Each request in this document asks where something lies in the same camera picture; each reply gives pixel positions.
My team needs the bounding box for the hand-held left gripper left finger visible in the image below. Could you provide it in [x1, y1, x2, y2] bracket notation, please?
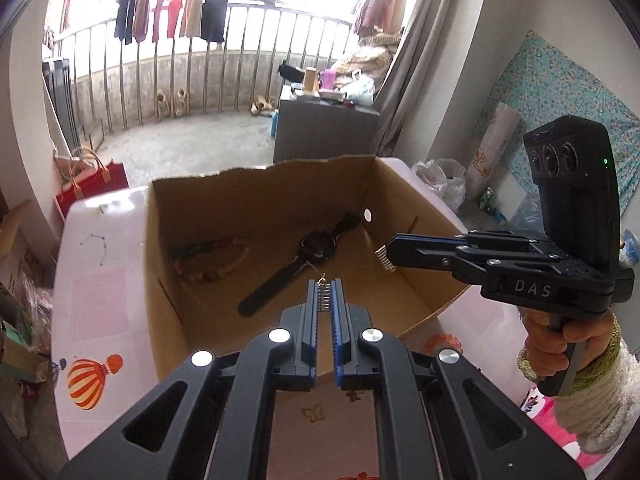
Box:
[60, 280, 321, 480]

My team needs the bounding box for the person's right forearm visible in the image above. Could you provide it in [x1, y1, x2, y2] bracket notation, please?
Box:
[517, 315, 640, 456]

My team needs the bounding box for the hanging brown jacket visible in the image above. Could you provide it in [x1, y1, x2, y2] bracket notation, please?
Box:
[352, 0, 408, 36]

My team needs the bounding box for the open cardboard storage box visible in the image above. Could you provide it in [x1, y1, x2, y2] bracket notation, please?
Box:
[0, 200, 56, 291]

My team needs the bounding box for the large white plastic bag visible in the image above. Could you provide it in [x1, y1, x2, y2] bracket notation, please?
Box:
[411, 157, 467, 213]

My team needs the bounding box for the grey curtain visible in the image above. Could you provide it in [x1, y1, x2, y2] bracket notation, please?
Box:
[372, 0, 493, 158]

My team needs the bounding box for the small white plastic bag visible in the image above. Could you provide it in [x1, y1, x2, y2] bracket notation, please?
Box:
[342, 70, 376, 106]

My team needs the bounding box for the floral paper roll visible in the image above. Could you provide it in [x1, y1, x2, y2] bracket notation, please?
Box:
[465, 101, 526, 196]

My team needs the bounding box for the red tote bag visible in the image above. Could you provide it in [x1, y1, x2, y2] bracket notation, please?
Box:
[54, 159, 130, 221]

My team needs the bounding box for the pink strap black wristwatch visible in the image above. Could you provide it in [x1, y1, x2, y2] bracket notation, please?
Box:
[237, 212, 363, 317]

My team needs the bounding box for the dark metal rack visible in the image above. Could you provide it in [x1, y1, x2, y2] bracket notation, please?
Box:
[41, 57, 83, 153]

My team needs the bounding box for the small green bottle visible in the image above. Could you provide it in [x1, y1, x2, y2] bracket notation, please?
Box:
[477, 187, 501, 213]

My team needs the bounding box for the metal balcony railing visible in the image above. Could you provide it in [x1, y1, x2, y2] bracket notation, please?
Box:
[50, 2, 353, 133]

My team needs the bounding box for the black device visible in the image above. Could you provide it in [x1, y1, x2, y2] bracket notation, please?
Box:
[277, 60, 306, 83]

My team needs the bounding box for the large brown cardboard box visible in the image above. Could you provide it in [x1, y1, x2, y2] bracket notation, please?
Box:
[142, 155, 471, 396]

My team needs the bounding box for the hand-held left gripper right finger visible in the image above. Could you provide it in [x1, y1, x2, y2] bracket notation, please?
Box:
[330, 279, 586, 480]

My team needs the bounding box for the multicoloured glass bead bracelet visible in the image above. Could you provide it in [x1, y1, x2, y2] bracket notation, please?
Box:
[172, 237, 250, 285]

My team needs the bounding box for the person's right hand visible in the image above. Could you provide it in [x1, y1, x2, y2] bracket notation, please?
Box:
[520, 309, 617, 386]

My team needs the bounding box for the teal floral wall cloth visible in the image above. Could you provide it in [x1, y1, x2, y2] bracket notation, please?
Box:
[472, 30, 640, 221]

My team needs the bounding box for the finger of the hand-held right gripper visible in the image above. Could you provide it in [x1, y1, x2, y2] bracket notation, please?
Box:
[387, 236, 576, 287]
[397, 229, 576, 262]

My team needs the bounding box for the row of hanging clothes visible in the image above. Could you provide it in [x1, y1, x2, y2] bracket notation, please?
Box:
[60, 0, 286, 46]

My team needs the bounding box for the grey cabinet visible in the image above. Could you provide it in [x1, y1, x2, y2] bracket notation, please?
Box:
[272, 85, 381, 166]

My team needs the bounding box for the blue clear plastic bag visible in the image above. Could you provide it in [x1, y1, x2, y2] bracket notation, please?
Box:
[505, 192, 548, 238]

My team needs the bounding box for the pile of beige bedding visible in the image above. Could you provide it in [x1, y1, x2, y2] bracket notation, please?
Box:
[332, 35, 403, 78]

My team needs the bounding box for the beige tote bag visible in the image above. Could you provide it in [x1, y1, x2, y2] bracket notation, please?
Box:
[54, 146, 108, 186]

